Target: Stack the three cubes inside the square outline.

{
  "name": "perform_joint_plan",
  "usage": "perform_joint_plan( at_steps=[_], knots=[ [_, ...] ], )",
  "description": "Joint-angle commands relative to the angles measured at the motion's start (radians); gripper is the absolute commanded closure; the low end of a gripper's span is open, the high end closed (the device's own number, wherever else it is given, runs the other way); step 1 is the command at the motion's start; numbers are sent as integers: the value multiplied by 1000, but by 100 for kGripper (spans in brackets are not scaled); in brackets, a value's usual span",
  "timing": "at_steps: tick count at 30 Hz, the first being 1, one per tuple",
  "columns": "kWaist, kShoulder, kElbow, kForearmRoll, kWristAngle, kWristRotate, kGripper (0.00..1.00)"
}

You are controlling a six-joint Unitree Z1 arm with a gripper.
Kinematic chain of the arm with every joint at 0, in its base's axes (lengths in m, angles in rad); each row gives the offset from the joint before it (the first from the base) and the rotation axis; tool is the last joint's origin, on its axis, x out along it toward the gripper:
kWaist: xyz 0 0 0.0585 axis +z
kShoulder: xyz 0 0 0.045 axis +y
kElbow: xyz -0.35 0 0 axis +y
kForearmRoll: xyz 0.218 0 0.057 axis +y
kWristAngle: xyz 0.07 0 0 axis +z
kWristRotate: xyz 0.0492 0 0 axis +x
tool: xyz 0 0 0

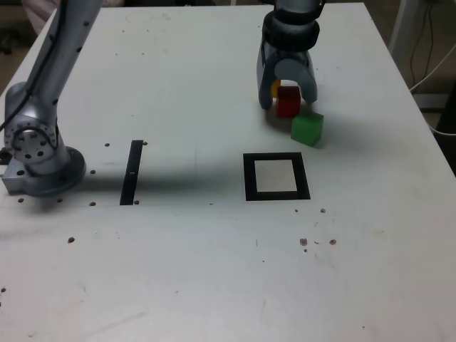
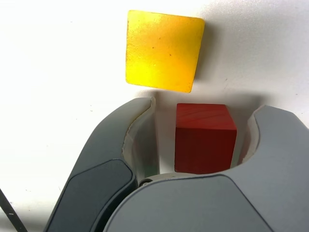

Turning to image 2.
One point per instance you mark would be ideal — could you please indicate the red cube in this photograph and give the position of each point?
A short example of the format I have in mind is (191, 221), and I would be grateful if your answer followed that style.
(205, 145)

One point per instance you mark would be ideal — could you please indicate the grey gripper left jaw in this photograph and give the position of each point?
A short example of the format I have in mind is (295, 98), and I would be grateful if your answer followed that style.
(96, 169)

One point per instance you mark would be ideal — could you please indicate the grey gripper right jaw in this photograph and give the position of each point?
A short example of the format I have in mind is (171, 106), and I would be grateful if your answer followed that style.
(193, 207)

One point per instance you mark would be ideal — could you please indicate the black tape strip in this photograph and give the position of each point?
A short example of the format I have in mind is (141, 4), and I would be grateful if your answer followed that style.
(14, 220)

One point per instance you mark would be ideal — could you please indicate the yellow cube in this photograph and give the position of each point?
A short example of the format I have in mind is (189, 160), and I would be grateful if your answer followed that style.
(164, 50)

